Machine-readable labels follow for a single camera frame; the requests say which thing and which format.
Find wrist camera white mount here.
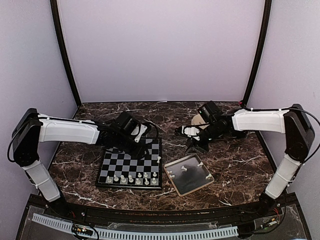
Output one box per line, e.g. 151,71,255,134
174,125,201,141
131,124,148,143

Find white king chess piece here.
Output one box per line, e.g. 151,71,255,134
120,175,126,183

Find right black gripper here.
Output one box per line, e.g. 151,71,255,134
185,121,225,154

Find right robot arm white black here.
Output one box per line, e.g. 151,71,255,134
179,101,320,217

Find right black frame post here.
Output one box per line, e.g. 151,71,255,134
241,0,272,107

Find black frame post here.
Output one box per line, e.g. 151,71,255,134
50,0,82,108
241,0,272,107

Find black grey chessboard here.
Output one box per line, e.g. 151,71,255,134
95,137,162,190

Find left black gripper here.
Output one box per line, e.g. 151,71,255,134
114,132,150,160

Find left black frame post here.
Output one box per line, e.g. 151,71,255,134
50,0,82,108

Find white knight chess piece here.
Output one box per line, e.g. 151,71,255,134
144,177,150,185

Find white queen chess piece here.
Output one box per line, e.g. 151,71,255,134
128,175,134,183

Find grey slotted cable duct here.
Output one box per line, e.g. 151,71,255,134
31,213,239,240

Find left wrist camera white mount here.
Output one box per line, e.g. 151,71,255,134
131,124,148,143

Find black front rail base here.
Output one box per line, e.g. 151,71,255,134
14,192,313,240

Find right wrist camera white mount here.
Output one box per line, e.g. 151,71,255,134
174,125,201,141

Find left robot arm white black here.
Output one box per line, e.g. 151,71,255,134
7,108,148,218

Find white bishop chess piece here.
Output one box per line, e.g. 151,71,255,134
135,178,141,185

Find white rook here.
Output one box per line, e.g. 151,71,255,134
151,177,157,185

